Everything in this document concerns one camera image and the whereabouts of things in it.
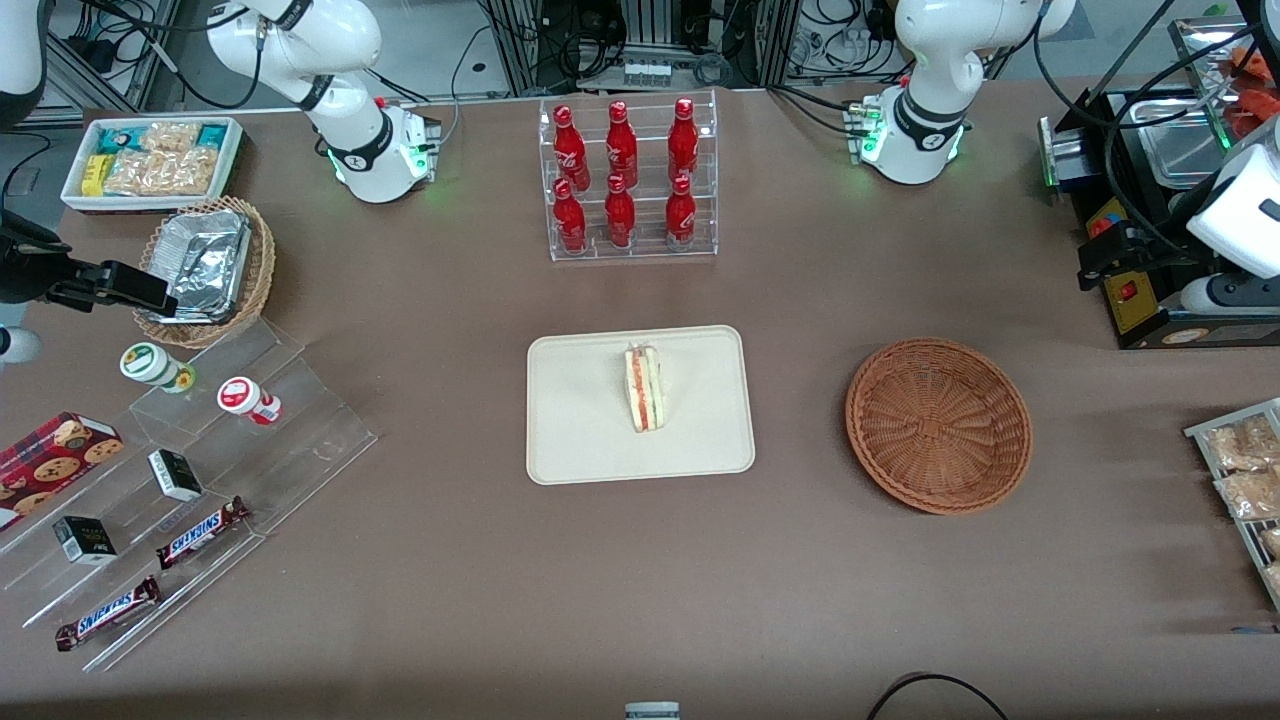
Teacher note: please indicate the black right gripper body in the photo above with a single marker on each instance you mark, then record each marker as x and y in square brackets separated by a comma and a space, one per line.
[28, 270]

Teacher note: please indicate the triangular sandwich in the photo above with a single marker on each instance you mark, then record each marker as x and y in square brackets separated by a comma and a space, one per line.
[645, 388]

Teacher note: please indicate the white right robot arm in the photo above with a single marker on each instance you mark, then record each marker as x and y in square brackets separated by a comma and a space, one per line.
[355, 130]

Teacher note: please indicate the aluminium foil tray stack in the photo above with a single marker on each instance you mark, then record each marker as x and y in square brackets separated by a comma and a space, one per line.
[205, 262]

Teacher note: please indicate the light wicker basket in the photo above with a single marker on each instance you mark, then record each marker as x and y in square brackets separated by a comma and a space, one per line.
[258, 270]

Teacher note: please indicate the brown wicker basket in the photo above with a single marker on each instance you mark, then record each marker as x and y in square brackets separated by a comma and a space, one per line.
[940, 425]

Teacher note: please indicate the beige rectangular tray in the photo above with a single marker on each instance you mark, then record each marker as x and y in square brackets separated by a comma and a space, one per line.
[580, 420]

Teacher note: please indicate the black food warmer machine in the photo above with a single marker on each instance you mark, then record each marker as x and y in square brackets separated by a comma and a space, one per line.
[1130, 300]

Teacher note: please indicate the green lid sunflower cup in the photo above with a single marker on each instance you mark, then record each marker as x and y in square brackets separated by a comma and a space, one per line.
[148, 363]

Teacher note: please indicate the white snack bin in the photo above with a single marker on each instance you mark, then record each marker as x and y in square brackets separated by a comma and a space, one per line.
[72, 190]

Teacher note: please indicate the steel food pan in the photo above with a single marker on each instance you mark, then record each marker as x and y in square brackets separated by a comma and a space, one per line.
[1185, 145]

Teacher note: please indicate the yellow snack packet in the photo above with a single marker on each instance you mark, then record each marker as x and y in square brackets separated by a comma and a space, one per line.
[93, 175]

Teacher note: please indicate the red sausage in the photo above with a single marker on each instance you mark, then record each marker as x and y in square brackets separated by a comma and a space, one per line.
[1255, 65]
[1262, 105]

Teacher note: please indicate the grey box with green light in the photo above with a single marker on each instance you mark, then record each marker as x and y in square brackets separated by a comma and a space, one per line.
[1068, 150]

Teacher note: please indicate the large rice cracker bag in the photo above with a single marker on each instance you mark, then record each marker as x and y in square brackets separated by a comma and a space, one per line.
[160, 172]

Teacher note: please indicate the teal snack packet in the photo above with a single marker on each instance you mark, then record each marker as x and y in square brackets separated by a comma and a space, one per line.
[117, 138]
[212, 133]

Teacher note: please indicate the red lid yogurt cup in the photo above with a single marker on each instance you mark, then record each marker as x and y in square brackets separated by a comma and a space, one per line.
[243, 397]

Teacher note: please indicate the small rice cracker bag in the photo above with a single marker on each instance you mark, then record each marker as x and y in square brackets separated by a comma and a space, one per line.
[172, 135]

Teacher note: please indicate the steel display shelf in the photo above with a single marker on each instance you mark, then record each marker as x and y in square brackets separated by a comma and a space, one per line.
[1205, 55]

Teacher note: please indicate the red tartan cookie box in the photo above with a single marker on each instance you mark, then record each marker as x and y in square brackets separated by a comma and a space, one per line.
[50, 460]

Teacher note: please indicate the small black carton box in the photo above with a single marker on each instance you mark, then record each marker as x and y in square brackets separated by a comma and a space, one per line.
[85, 540]
[175, 475]

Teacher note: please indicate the clear bag of crackers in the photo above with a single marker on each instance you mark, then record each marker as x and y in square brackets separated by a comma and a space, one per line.
[1235, 447]
[1250, 493]
[1272, 542]
[1275, 580]

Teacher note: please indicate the clear acrylic stepped display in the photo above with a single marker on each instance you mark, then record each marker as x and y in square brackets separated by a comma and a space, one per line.
[300, 440]

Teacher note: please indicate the Snickers chocolate bar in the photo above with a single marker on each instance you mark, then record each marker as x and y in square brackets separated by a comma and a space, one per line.
[200, 532]
[105, 612]

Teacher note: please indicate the red cola bottle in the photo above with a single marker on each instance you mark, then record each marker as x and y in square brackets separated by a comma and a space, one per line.
[683, 140]
[680, 213]
[620, 213]
[568, 145]
[621, 142]
[570, 218]

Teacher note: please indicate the clear acrylic bottle rack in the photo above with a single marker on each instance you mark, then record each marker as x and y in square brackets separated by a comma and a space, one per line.
[645, 245]

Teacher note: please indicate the white power strip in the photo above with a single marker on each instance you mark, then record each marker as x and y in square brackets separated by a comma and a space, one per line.
[648, 72]

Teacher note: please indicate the grey white table-edge device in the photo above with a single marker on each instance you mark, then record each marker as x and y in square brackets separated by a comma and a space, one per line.
[652, 711]

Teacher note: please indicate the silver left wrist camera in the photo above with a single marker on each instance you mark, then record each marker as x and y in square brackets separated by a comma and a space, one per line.
[1225, 295]

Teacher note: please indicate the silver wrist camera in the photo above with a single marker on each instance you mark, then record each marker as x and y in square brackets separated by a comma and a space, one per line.
[1225, 295]
[15, 345]

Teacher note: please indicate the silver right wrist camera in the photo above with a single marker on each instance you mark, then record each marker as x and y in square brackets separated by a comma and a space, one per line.
[15, 345]

